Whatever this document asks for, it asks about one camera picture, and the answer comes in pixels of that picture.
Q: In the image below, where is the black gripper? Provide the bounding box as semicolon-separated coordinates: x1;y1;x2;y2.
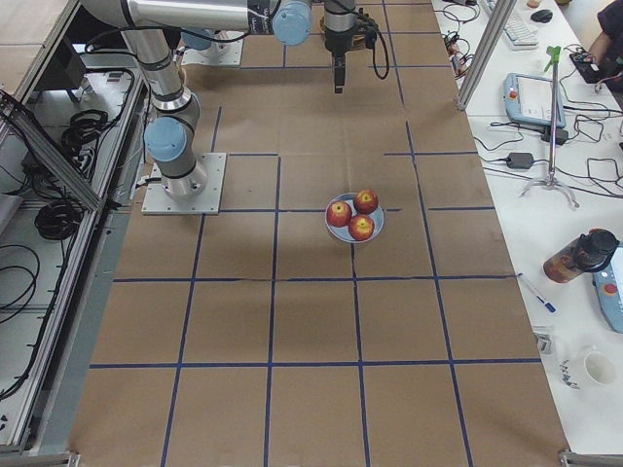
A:
323;0;357;93

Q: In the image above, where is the red apple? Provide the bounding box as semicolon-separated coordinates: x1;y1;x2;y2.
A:
348;214;375;241
353;189;379;215
326;200;352;228

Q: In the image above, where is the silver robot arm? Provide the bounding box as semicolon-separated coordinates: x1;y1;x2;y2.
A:
82;1;312;199

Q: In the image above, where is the light blue plate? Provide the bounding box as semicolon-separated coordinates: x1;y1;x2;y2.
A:
325;193;385;244

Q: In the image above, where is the white keyboard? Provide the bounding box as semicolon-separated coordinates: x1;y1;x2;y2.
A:
502;8;539;51

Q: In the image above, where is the blue teach pendant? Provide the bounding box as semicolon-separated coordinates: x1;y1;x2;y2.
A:
593;246;623;334
503;73;553;127

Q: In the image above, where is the black power adapter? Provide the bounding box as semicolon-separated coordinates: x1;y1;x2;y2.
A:
505;152;534;169

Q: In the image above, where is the black computer mouse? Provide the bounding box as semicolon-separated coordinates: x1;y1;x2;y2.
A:
530;9;553;24

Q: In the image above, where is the brown drink bottle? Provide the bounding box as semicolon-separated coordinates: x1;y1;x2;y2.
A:
542;229;619;283

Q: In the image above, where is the blue white pen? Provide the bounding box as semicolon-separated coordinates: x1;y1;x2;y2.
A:
517;272;557;313

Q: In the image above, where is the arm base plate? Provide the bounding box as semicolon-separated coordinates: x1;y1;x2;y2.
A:
141;153;227;215
181;40;243;67

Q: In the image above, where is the aluminium frame post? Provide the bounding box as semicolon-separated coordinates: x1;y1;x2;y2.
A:
456;0;516;111

